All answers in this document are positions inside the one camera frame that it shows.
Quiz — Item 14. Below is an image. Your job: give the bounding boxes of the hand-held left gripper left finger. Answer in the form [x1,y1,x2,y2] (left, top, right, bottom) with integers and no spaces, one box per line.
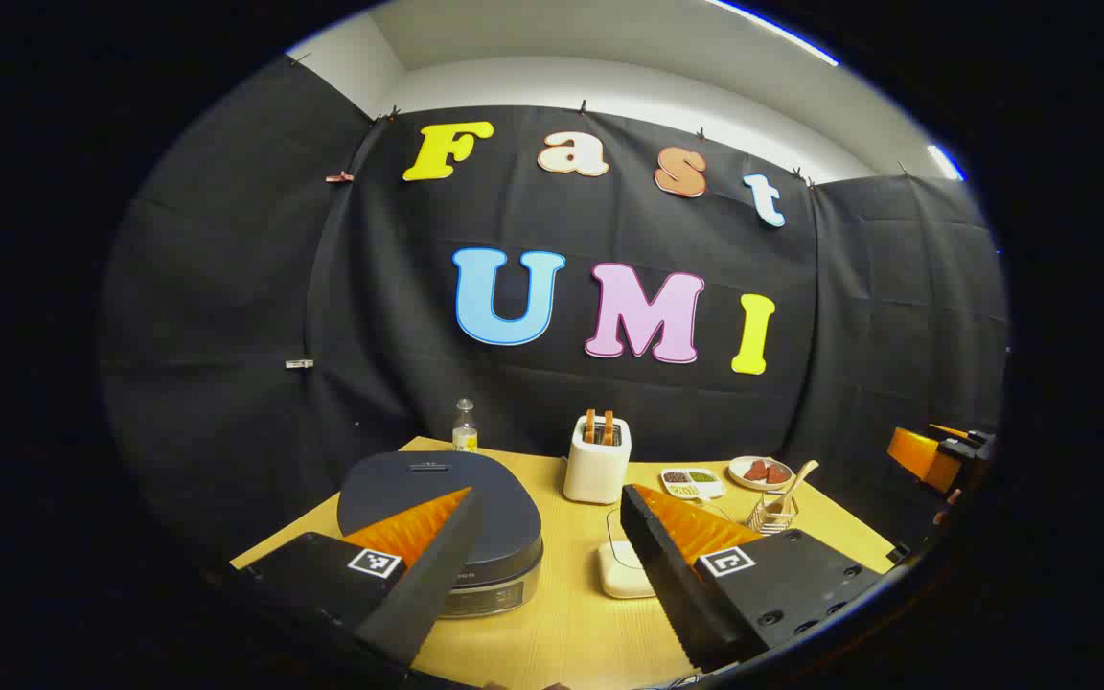
[226,487,486,669]

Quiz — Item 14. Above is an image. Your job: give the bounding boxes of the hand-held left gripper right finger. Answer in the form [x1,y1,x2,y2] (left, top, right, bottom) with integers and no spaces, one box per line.
[620,483,886,674]

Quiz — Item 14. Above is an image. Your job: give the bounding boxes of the dark grey rice cooker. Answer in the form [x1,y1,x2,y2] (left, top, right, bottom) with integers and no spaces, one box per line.
[336,450,545,619]

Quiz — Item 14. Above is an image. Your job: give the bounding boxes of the wooden spoon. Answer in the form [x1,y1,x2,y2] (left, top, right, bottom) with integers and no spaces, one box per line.
[765,460,819,523]

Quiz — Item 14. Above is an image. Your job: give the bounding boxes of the white divided dish of beans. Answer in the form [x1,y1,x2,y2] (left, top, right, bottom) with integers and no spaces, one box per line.
[659,467,727,502]

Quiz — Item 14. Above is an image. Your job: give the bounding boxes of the white toaster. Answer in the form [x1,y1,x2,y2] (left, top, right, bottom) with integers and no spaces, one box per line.
[563,414,633,506]

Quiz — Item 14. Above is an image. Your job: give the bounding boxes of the round white plate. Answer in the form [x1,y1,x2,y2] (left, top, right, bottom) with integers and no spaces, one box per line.
[728,456,794,492]

